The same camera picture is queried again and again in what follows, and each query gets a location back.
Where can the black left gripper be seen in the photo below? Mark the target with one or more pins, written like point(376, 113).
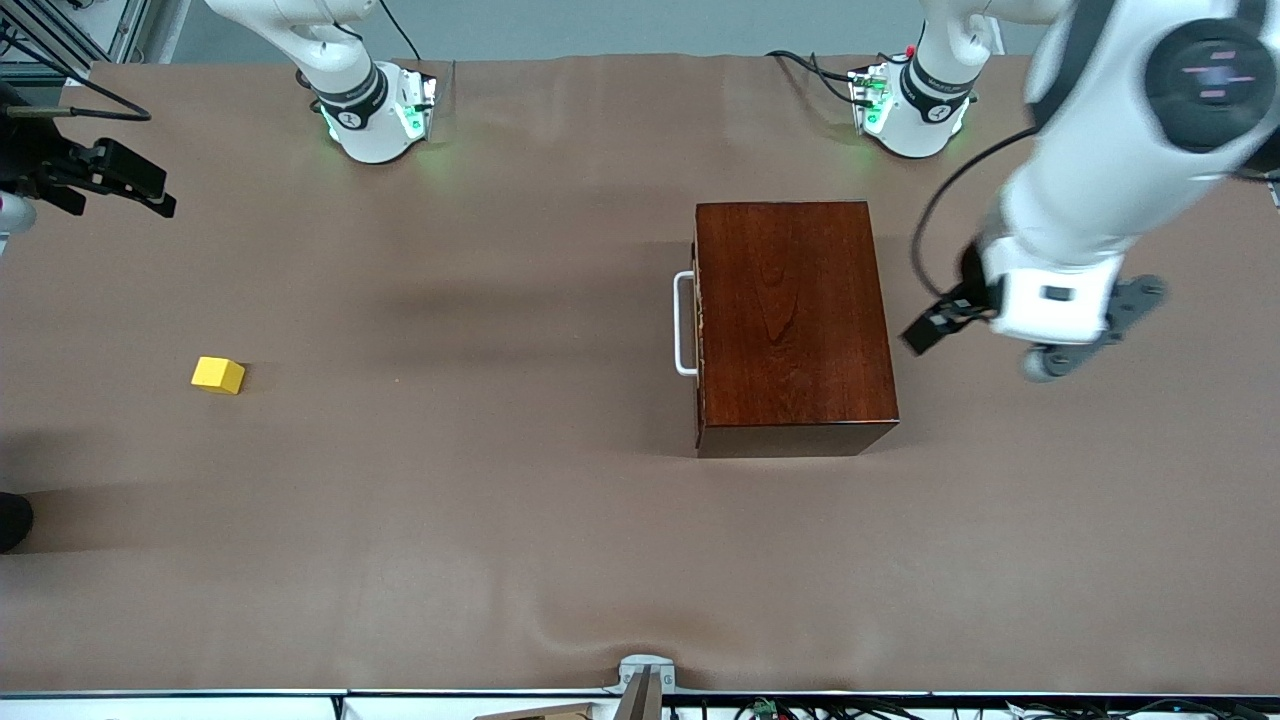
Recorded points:
point(966, 293)

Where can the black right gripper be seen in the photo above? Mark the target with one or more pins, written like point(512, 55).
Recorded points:
point(38, 160)

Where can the yellow cube block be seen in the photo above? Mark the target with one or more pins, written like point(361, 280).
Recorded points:
point(218, 374)

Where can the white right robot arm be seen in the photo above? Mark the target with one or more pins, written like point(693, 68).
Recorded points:
point(360, 130)

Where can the dark red wooden cabinet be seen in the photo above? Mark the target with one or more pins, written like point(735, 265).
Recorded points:
point(790, 330)

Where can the black round object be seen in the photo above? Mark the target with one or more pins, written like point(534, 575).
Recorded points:
point(12, 522)

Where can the brown table cover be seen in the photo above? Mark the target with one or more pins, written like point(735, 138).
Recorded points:
point(400, 550)

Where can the light wooden board piece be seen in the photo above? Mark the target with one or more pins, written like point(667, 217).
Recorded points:
point(550, 713)

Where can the aluminium frame profile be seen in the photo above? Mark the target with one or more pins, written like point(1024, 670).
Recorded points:
point(60, 35)

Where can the grey metal clamp bracket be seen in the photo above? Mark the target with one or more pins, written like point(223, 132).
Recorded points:
point(645, 675)

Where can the white table edge rail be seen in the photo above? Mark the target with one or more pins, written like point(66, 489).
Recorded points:
point(150, 708)

